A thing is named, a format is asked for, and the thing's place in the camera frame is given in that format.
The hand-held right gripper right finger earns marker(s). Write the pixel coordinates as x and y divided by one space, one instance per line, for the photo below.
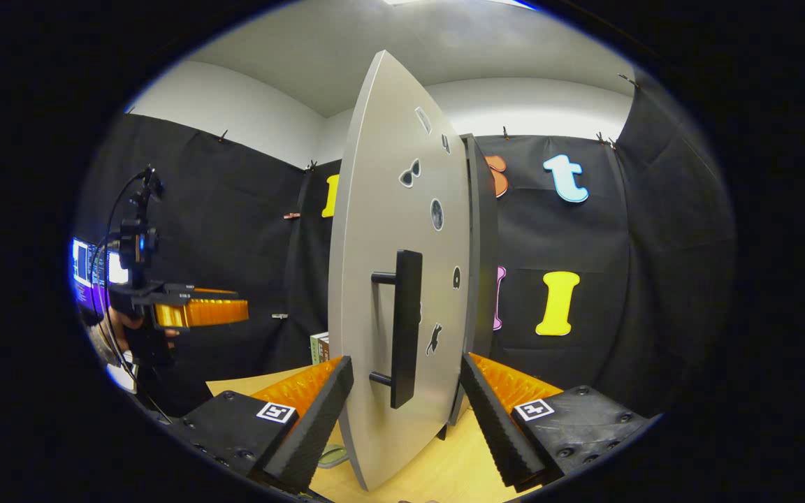
497 419

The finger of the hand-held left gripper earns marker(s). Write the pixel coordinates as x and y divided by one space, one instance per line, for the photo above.
200 311

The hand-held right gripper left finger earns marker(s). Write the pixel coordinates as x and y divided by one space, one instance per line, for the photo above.
315 429

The beige cabinet door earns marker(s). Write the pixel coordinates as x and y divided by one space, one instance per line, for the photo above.
381 209

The long ceiling light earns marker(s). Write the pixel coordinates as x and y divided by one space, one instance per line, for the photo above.
458 3

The brown book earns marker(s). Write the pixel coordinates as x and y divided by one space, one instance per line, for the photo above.
324 351

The pale green coaster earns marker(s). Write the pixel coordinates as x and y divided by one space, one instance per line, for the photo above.
332 457

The green book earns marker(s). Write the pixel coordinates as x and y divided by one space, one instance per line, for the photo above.
314 347

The computer monitor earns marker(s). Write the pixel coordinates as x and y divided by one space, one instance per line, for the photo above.
81 262

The black backdrop cloth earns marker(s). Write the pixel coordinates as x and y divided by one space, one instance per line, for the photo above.
619 279

